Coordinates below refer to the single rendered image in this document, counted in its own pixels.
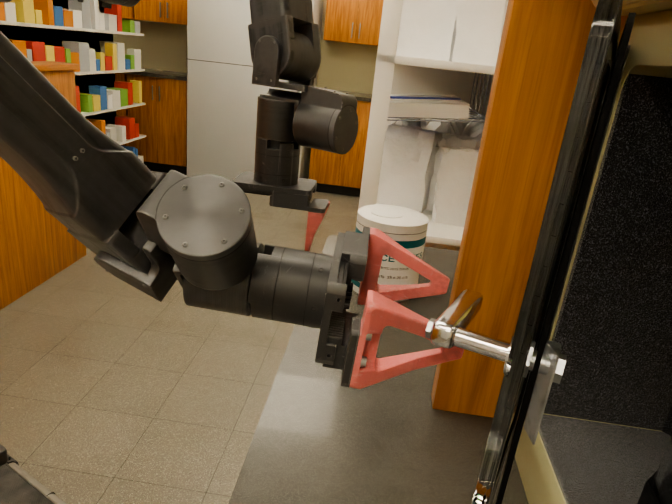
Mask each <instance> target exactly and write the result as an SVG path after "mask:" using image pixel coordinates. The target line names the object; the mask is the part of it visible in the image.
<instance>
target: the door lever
mask: <svg viewBox="0 0 672 504"><path fill-rule="evenodd" d="M482 301H483V296H482V294H481V293H479V292H477V291H473V290H469V289H466V290H464V291H463V292H462V293H461V294H460V295H459V296H458V297H457V298H456V299H455V300H454V301H453V302H452V303H451V304H450V305H449V307H448V308H447V309H446V310H445V311H444V312H443V313H442V314H441V315H440V316H439V317H438V318H437V319H434V318H431V319H430V320H429V322H428V325H427V328H426V331H425V338H429V339H430V341H431V343H433V344H434V345H437V346H440V347H443V348H447V349H450V348H452V347H453V346H456V347H459V348H462V349H466V350H469V351H472V352H475V353H478V354H481V355H484V356H487V357H491V358H494V359H497V360H500V361H503V362H505V364H504V368H503V373H505V369H506V365H507V361H508V357H509V353H510V349H511V345H512V341H513V337H514V334H513V336H512V339H511V342H507V341H503V340H500V339H497V338H493V337H490V336H487V335H484V334H480V333H477V332H474V331H471V330H467V329H466V328H467V327H468V326H469V324H470V323H471V322H472V320H473V319H474V317H475V316H476V315H477V313H478V312H479V310H480V309H481V305H482Z"/></svg>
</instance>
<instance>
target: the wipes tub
mask: <svg viewBox="0 0 672 504"><path fill-rule="evenodd" d="M428 222H429V219H428V217H427V216H425V215H424V214H422V213H421V212H418V211H416V210H413V209H410V208H406V207H401V206H395V205H384V204H375V205H367V206H363V207H361V208H359V209H358V214H357V222H356V229H355V232H358V233H362V232H363V227H364V226H366V227H372V228H377V229H379V230H381V231H382V232H383V233H385V234H386V235H387V236H389V237H390V238H392V239H393V240H394V241H396V242H397V243H398V244H400V245H401V246H403V247H404V248H405V249H407V250H408V251H409V252H411V253H412V254H414V255H415V256H416V257H418V258H419V259H421V260H422V257H423V252H424V246H425V240H426V235H427V229H428ZM418 280H419V273H417V272H415V271H414V270H412V269H410V268H409V267H407V266H405V265H404V264H402V263H400V262H398V261H397V260H395V259H393V258H392V257H390V256H388V255H384V256H383V258H382V263H381V268H380V273H379V278H378V282H377V283H378V284H380V285H411V284H418ZM351 283H353V290H354V291H355V292H356V293H359V287H360V282H359V281H354V280H352V279H351Z"/></svg>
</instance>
